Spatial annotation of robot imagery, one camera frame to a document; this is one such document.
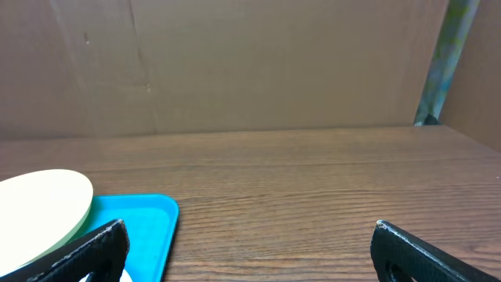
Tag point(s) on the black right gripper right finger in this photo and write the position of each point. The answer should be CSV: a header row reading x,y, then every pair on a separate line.
x,y
399,256

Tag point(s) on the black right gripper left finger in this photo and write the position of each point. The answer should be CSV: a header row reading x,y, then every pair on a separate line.
x,y
98,256

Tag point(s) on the white plate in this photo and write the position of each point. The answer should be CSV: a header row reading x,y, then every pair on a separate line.
x,y
125,277

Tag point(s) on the yellow plate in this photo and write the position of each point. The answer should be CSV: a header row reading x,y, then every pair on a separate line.
x,y
40,212

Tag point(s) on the blue plastic tray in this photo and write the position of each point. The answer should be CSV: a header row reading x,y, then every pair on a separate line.
x,y
150,221

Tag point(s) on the green taped corner post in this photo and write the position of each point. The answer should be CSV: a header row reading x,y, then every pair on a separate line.
x,y
458,19

